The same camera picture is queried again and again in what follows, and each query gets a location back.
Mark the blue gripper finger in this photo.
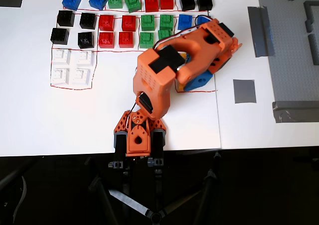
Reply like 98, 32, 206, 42
185, 69, 214, 92

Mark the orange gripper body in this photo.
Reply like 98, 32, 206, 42
210, 37, 243, 74

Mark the orange robot base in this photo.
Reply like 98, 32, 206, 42
114, 110, 167, 158

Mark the grey square tape marker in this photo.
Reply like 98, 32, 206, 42
233, 79, 257, 104

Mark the blue building block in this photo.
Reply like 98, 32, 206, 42
61, 0, 82, 11
89, 0, 108, 11
177, 14, 193, 31
196, 15, 212, 26

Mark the black building block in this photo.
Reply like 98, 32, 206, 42
77, 31, 95, 49
56, 10, 75, 27
79, 12, 97, 30
50, 27, 70, 46
179, 0, 195, 11
197, 0, 214, 11

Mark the red building block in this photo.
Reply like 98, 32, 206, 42
159, 0, 174, 10
121, 15, 137, 32
144, 0, 160, 13
98, 31, 115, 49
98, 14, 116, 32
118, 31, 134, 48

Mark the white building block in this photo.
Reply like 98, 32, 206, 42
71, 68, 91, 85
74, 50, 95, 68
50, 67, 70, 84
51, 49, 70, 66

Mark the long grey tape strip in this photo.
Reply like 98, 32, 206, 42
247, 6, 276, 58

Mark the grey studded baseplate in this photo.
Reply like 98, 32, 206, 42
256, 0, 319, 104

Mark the black grey table clamp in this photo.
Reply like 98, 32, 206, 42
108, 132, 130, 171
147, 129, 166, 168

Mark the crumpled grey tape strip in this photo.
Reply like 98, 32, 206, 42
272, 100, 319, 123

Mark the long grey brick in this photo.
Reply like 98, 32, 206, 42
308, 33, 319, 66

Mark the black tripod stand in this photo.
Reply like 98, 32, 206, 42
87, 151, 222, 225

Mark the grey corner brick wall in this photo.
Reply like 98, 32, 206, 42
303, 0, 319, 21

